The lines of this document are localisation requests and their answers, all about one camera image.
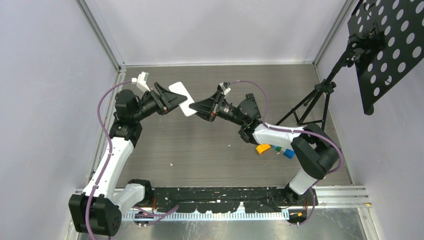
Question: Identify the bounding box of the blue green striped block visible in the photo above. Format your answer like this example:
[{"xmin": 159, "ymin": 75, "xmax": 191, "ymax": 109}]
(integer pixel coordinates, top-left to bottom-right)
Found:
[{"xmin": 271, "ymin": 145, "xmax": 295, "ymax": 159}]

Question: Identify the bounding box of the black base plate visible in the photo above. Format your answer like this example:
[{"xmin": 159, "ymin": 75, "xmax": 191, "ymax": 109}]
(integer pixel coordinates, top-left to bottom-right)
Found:
[{"xmin": 135, "ymin": 186, "xmax": 318, "ymax": 223}]

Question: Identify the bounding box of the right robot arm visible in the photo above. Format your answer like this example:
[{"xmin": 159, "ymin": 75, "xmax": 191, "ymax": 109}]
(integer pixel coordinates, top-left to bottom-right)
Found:
[{"xmin": 189, "ymin": 90, "xmax": 341, "ymax": 205}]

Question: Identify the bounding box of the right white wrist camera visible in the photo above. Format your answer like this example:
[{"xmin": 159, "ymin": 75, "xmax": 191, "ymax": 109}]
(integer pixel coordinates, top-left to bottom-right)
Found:
[{"xmin": 217, "ymin": 82, "xmax": 231, "ymax": 96}]

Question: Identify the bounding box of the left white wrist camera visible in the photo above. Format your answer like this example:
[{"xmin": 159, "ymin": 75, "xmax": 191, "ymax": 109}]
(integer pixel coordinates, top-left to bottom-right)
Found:
[{"xmin": 131, "ymin": 71, "xmax": 151, "ymax": 93}]

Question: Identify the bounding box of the black remote control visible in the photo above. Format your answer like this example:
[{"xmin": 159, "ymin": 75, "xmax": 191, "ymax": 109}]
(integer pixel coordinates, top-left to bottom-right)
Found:
[{"xmin": 245, "ymin": 93, "xmax": 256, "ymax": 103}]

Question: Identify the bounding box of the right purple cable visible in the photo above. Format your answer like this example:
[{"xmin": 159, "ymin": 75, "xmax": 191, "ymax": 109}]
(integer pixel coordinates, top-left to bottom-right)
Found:
[{"xmin": 228, "ymin": 80, "xmax": 344, "ymax": 227}]

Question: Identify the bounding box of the black tripod stand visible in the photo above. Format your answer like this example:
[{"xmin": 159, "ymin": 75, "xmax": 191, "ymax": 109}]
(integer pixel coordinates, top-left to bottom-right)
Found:
[{"xmin": 274, "ymin": 31, "xmax": 385, "ymax": 128}]

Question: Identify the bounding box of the aluminium frame rail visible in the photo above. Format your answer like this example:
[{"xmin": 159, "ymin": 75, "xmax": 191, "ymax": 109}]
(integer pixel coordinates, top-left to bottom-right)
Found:
[{"xmin": 89, "ymin": 186, "xmax": 372, "ymax": 228}]

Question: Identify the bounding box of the black perforated panel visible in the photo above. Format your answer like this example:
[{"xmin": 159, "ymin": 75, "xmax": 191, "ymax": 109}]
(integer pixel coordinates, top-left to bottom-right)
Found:
[{"xmin": 347, "ymin": 0, "xmax": 424, "ymax": 116}]

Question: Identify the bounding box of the orange block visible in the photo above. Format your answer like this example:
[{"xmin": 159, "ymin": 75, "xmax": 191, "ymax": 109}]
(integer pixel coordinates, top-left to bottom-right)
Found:
[{"xmin": 255, "ymin": 144, "xmax": 272, "ymax": 155}]

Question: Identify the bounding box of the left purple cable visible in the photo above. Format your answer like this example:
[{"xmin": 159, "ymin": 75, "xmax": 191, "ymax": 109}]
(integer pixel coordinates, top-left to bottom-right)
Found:
[{"xmin": 84, "ymin": 79, "xmax": 180, "ymax": 240}]

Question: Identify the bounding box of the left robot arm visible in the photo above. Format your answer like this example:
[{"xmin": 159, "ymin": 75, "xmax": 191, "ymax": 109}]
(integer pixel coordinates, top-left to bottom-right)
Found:
[{"xmin": 68, "ymin": 82, "xmax": 188, "ymax": 240}]

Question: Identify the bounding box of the purple cable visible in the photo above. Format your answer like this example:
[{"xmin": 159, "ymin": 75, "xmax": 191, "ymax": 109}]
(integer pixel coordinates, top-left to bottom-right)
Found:
[
  {"xmin": 228, "ymin": 80, "xmax": 344, "ymax": 227},
  {"xmin": 84, "ymin": 79, "xmax": 180, "ymax": 240}
]

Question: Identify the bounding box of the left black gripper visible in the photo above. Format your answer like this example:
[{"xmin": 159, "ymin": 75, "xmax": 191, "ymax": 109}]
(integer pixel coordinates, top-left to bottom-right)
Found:
[{"xmin": 132, "ymin": 82, "xmax": 187, "ymax": 122}]

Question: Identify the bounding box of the white remote control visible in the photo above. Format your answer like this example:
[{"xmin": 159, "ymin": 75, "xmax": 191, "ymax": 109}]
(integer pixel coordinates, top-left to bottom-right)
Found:
[{"xmin": 168, "ymin": 81, "xmax": 197, "ymax": 117}]

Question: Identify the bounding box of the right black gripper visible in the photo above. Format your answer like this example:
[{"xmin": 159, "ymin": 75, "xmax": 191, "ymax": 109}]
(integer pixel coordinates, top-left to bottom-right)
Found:
[{"xmin": 188, "ymin": 91, "xmax": 246, "ymax": 127}]

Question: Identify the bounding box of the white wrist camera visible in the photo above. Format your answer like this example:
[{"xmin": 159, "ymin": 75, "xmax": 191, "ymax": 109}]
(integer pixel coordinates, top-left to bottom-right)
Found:
[
  {"xmin": 131, "ymin": 71, "xmax": 151, "ymax": 93},
  {"xmin": 217, "ymin": 82, "xmax": 231, "ymax": 96}
]

